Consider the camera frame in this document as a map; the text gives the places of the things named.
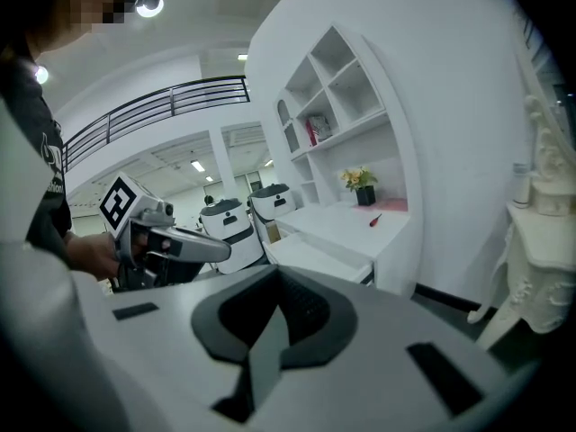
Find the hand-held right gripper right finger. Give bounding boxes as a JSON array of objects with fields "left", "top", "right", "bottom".
[{"left": 251, "top": 265, "right": 536, "bottom": 432}]

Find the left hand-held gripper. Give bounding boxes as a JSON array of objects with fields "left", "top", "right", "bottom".
[{"left": 98, "top": 172, "right": 232, "bottom": 290}]

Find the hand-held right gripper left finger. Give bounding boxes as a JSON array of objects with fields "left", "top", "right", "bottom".
[{"left": 71, "top": 265, "right": 289, "bottom": 432}]

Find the person's left hand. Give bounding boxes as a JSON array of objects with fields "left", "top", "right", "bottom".
[{"left": 66, "top": 230, "right": 122, "bottom": 283}]

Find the white and black robot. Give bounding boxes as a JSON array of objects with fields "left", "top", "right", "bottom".
[
  {"left": 247, "top": 183, "right": 299, "bottom": 243},
  {"left": 199, "top": 198, "right": 267, "bottom": 275}
]

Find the white desk with hutch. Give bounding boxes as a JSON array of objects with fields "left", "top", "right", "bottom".
[{"left": 263, "top": 24, "right": 425, "bottom": 297}]

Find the black metal railing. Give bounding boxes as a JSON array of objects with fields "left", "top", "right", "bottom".
[{"left": 61, "top": 75, "right": 251, "bottom": 174}]

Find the person's black t-shirt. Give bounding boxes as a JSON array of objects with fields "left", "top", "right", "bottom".
[{"left": 0, "top": 38, "right": 74, "bottom": 270}]

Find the white ornate dressing table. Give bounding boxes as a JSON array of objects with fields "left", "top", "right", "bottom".
[{"left": 466, "top": 164, "right": 576, "bottom": 351}]

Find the yellow flower bouquet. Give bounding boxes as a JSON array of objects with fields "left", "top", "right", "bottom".
[{"left": 339, "top": 166, "right": 379, "bottom": 193}]

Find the white cylindrical jar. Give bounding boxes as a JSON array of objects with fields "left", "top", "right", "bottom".
[{"left": 512, "top": 163, "right": 533, "bottom": 211}]

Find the person's head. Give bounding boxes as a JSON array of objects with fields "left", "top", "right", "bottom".
[{"left": 24, "top": 0, "right": 140, "bottom": 58}]

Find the oval white-framed mirror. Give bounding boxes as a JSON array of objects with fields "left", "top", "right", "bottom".
[{"left": 515, "top": 11, "right": 576, "bottom": 185}]

